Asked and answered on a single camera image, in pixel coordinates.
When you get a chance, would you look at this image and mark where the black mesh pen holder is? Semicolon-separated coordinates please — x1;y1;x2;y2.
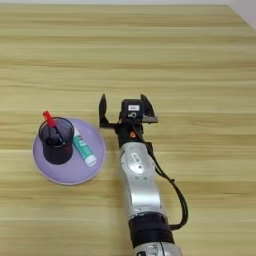
37;116;75;166

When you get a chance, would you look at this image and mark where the green white glue stick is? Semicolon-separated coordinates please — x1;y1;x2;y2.
71;125;98;168

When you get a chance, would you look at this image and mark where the red cap marker pen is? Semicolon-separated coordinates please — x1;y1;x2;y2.
41;110;65;144

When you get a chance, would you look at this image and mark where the round purple plate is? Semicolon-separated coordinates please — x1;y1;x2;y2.
32;116;107;186

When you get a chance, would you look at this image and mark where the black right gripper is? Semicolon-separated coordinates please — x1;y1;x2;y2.
98;93;160;150

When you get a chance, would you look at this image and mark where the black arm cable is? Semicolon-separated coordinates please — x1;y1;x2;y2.
132;123;190;232

